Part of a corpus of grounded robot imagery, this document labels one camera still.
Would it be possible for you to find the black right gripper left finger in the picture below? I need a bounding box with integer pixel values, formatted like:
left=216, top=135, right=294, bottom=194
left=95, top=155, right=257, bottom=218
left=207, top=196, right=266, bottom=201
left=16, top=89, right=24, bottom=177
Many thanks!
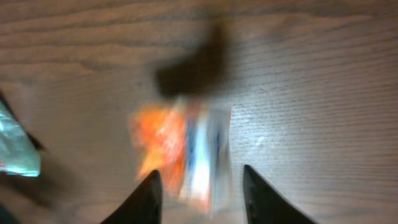
left=101, top=170, right=163, bottom=224

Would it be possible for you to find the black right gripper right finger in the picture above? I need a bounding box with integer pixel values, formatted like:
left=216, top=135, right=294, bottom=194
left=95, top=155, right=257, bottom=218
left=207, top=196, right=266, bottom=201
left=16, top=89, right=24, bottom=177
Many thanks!
left=243, top=165, right=315, bottom=224

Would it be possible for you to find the white green packet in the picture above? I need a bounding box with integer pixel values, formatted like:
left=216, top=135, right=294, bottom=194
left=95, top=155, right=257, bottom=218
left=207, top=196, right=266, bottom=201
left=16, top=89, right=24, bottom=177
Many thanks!
left=1, top=102, right=41, bottom=177

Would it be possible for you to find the orange tissue pack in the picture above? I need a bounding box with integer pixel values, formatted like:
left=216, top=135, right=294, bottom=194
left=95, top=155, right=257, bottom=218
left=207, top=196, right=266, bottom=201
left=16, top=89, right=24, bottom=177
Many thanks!
left=127, top=98, right=233, bottom=214

